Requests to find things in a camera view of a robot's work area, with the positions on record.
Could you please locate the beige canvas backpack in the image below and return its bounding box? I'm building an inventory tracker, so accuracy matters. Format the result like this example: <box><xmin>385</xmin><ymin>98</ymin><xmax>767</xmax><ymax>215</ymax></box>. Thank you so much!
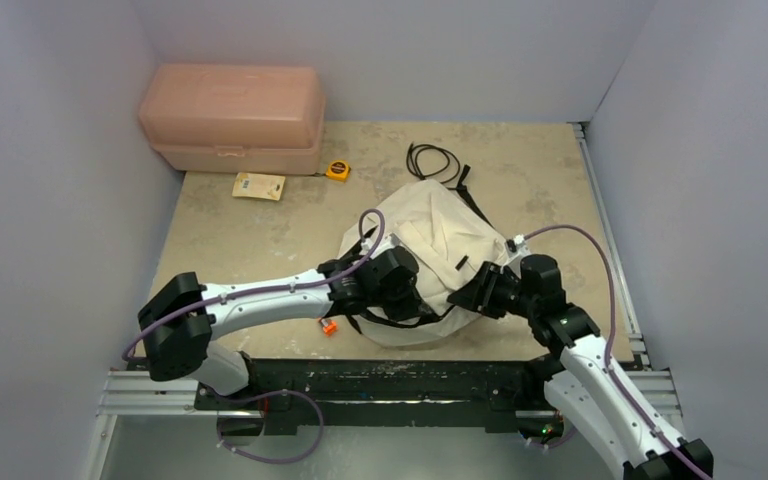
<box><xmin>339</xmin><ymin>180</ymin><xmax>530</xmax><ymax>348</ymax></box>

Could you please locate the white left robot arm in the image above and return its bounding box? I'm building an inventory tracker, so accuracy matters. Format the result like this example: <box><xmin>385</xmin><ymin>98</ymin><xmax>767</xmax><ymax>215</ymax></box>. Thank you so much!
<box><xmin>137</xmin><ymin>245</ymin><xmax>490</xmax><ymax>409</ymax></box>

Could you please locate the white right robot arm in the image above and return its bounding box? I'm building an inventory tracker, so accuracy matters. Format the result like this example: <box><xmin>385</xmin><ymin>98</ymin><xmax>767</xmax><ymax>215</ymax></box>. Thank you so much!
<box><xmin>506</xmin><ymin>254</ymin><xmax>714</xmax><ymax>479</ymax></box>

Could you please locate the orange pencil sharpener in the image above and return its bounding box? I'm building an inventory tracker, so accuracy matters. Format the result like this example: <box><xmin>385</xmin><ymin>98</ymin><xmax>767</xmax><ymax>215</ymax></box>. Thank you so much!
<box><xmin>317</xmin><ymin>318</ymin><xmax>338</xmax><ymax>337</ymax></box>

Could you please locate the yellow tape measure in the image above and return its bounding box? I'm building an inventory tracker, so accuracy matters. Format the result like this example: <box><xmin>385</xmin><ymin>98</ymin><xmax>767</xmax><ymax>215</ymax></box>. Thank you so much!
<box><xmin>325</xmin><ymin>160</ymin><xmax>351</xmax><ymax>183</ymax></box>

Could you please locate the tan paper card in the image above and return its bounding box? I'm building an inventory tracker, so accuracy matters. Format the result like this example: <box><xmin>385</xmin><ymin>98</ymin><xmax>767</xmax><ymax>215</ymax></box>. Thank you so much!
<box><xmin>231</xmin><ymin>173</ymin><xmax>286</xmax><ymax>201</ymax></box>

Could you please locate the pink plastic storage box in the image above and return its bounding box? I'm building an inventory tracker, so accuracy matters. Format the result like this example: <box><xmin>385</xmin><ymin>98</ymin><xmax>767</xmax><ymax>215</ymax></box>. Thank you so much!
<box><xmin>138</xmin><ymin>63</ymin><xmax>326</xmax><ymax>175</ymax></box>

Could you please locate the black coiled cable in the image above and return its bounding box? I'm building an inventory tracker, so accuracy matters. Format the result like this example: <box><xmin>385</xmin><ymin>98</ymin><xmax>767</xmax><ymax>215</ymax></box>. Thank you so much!
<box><xmin>406</xmin><ymin>142</ymin><xmax>462</xmax><ymax>185</ymax></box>

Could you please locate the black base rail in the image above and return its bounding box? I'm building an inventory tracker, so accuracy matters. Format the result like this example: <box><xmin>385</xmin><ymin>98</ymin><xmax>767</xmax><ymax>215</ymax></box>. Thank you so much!
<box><xmin>99</xmin><ymin>356</ymin><xmax>680</xmax><ymax>439</ymax></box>

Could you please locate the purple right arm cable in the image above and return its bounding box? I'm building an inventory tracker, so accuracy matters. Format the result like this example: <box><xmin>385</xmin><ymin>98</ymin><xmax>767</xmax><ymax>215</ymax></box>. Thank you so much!
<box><xmin>506</xmin><ymin>223</ymin><xmax>713</xmax><ymax>480</ymax></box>

